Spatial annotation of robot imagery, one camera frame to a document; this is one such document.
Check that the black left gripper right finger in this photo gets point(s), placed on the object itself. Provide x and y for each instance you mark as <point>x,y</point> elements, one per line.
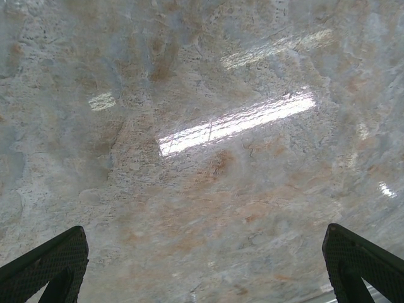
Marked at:
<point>356,255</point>

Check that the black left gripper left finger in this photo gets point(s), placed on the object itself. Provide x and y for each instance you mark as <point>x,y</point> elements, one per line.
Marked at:
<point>38,271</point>

